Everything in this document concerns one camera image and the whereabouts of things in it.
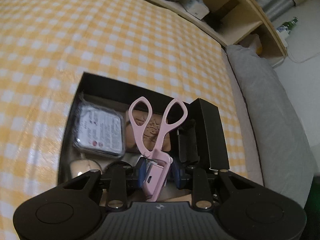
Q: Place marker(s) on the green glass bottle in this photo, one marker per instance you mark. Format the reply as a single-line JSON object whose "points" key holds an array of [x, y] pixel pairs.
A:
{"points": [[288, 26]]}

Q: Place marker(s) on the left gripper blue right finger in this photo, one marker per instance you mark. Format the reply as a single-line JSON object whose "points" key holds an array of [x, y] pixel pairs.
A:
{"points": [[178, 173]]}

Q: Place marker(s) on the clear plastic packet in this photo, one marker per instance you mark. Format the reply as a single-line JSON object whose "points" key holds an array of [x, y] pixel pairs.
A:
{"points": [[98, 129]]}

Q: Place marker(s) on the grey pillow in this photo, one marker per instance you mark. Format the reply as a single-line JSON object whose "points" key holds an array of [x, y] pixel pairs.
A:
{"points": [[286, 159]]}

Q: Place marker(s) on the white tissue box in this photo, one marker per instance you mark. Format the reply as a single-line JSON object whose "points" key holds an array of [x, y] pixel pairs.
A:
{"points": [[197, 8]]}

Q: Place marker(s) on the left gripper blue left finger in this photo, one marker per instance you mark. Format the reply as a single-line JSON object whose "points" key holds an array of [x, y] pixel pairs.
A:
{"points": [[141, 171]]}

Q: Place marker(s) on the white tape roll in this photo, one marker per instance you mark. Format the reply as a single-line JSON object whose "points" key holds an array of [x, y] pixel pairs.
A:
{"points": [[78, 167]]}

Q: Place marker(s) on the pink eyelash curler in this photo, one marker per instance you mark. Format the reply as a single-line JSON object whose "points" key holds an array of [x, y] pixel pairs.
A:
{"points": [[158, 170]]}

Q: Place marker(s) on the long wooden shelf unit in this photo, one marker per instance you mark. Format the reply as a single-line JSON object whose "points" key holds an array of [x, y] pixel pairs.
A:
{"points": [[233, 22]]}

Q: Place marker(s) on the yellow checkered mat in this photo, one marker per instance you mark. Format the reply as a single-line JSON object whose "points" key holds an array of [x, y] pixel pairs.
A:
{"points": [[46, 46]]}

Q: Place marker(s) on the large black tray box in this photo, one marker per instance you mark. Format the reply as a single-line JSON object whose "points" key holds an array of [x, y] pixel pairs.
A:
{"points": [[122, 172]]}

